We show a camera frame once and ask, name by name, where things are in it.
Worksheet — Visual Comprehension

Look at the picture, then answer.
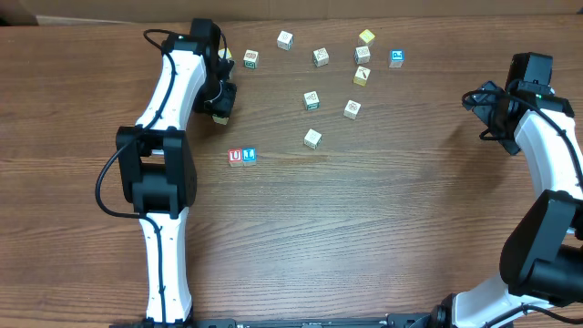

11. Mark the green letter R block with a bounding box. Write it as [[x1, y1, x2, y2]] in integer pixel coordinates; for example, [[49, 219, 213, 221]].
[[212, 115, 229, 125]]

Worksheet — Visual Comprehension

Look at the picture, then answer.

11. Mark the red letter U block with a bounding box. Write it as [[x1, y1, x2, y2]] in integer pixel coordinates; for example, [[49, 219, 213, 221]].
[[228, 149, 243, 167]]

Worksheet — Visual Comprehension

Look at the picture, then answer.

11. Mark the blue letter wooden block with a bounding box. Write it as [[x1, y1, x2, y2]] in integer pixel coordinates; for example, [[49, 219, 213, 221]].
[[242, 148, 257, 166]]

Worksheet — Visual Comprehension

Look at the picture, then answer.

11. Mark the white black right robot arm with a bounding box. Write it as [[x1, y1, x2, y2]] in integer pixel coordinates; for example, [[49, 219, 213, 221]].
[[386, 52, 582, 327]]

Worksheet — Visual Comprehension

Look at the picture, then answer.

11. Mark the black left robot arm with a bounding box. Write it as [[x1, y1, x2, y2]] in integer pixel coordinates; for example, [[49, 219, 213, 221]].
[[114, 18, 237, 327]]

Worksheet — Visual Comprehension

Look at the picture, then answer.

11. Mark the yellow block left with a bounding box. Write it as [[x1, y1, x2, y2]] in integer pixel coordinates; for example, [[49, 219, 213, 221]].
[[218, 48, 232, 60]]

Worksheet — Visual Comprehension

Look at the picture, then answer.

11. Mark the red picture green block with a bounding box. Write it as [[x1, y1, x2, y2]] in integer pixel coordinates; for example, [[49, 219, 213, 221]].
[[243, 49, 259, 69]]

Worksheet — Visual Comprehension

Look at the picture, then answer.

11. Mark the white block top centre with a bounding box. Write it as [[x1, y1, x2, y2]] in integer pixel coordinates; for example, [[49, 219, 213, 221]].
[[277, 31, 293, 51]]

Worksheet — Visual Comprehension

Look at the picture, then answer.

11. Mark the white picture block centre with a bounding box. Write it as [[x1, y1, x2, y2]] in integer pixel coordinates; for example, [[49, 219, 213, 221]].
[[312, 47, 330, 67]]

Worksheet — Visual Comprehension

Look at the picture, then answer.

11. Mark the white picture block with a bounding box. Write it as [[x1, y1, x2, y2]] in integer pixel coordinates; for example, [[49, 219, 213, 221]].
[[354, 46, 371, 65], [312, 47, 330, 67]]

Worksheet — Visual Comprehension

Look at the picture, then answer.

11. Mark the grapes picture green G block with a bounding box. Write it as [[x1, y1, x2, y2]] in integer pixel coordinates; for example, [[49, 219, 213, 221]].
[[303, 91, 320, 110]]

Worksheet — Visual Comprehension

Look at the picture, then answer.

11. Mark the blue letter P block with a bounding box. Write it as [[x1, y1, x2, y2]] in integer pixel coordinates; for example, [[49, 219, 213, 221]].
[[389, 49, 404, 68]]

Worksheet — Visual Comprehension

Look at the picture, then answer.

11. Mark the plain wooden block number 9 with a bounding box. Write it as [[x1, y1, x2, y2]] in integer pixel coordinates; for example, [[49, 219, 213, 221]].
[[303, 129, 322, 149]]

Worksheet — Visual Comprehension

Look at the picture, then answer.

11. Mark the white picture block right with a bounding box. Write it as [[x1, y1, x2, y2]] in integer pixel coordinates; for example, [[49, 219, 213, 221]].
[[354, 46, 371, 65]]

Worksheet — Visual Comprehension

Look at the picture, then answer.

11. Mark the yellow sided tool picture block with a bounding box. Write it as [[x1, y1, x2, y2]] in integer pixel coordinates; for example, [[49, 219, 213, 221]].
[[353, 67, 371, 87]]

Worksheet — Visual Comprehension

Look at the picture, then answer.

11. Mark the yellow block top right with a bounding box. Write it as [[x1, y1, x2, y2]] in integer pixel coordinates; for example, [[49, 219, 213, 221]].
[[358, 29, 375, 46]]

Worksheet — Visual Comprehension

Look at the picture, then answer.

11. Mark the shell picture wooden block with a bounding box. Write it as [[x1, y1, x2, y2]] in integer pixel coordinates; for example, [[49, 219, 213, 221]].
[[343, 100, 362, 119]]

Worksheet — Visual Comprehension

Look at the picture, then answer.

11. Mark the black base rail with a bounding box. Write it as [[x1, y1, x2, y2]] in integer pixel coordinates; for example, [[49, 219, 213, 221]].
[[108, 312, 515, 328]]

